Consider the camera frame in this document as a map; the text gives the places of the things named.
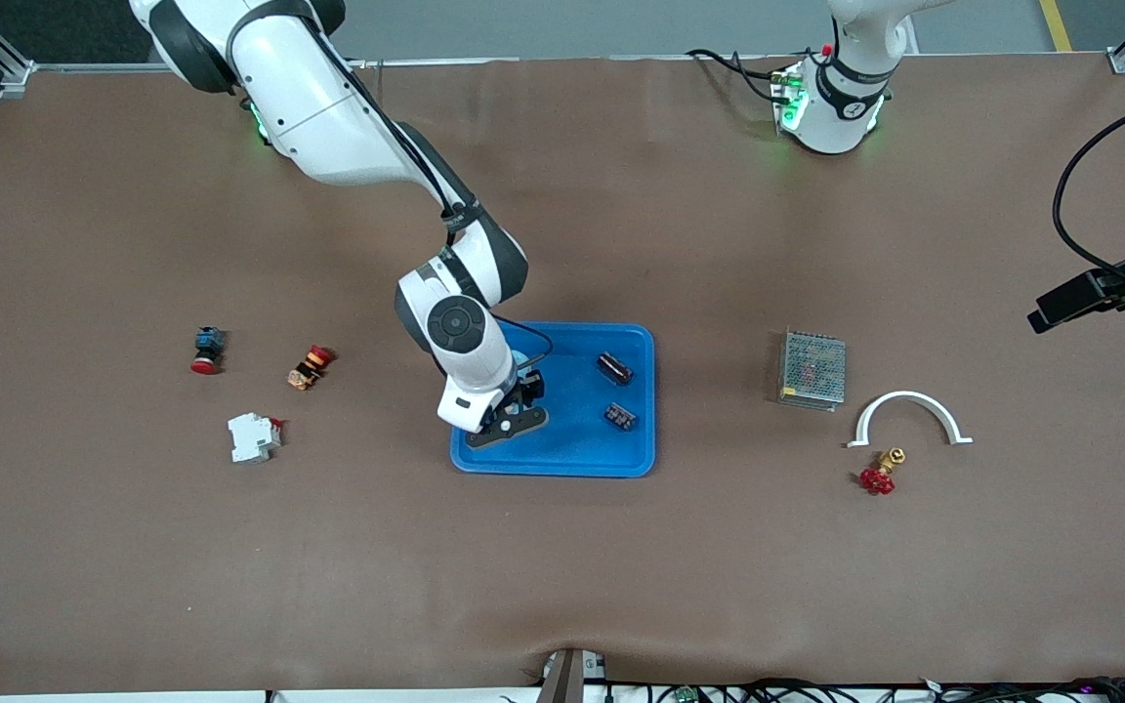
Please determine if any blue plastic tray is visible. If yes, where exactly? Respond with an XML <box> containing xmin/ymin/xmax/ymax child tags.
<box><xmin>449</xmin><ymin>321</ymin><xmax>656</xmax><ymax>478</ymax></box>

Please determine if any white arched pipe clamp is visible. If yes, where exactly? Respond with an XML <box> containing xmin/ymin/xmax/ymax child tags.
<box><xmin>846</xmin><ymin>391</ymin><xmax>975</xmax><ymax>450</ymax></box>

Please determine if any metal mesh power supply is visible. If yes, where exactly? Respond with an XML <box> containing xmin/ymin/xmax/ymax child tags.
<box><xmin>777</xmin><ymin>329</ymin><xmax>848</xmax><ymax>413</ymax></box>

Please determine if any white circuit breaker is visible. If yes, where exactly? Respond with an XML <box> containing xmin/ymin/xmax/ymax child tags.
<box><xmin>228</xmin><ymin>412</ymin><xmax>285</xmax><ymax>465</ymax></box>

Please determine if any red emergency stop button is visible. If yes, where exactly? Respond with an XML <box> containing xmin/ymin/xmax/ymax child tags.
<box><xmin>190</xmin><ymin>326</ymin><xmax>228</xmax><ymax>376</ymax></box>

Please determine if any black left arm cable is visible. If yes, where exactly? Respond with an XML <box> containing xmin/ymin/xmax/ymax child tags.
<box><xmin>1053</xmin><ymin>90</ymin><xmax>1125</xmax><ymax>294</ymax></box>

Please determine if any orange red rotary switch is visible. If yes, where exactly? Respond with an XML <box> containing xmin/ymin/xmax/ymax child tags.
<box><xmin>287</xmin><ymin>345</ymin><xmax>334</xmax><ymax>393</ymax></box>

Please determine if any brass valve red handle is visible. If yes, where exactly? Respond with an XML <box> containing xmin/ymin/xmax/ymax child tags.
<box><xmin>858</xmin><ymin>447</ymin><xmax>907</xmax><ymax>497</ymax></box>

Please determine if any black cable bundle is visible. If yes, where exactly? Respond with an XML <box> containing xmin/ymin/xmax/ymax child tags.
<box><xmin>499</xmin><ymin>677</ymin><xmax>1125</xmax><ymax>703</ymax></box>

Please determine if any black left base cable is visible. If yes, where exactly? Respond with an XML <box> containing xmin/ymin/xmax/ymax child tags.
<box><xmin>686</xmin><ymin>47</ymin><xmax>800</xmax><ymax>104</ymax></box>

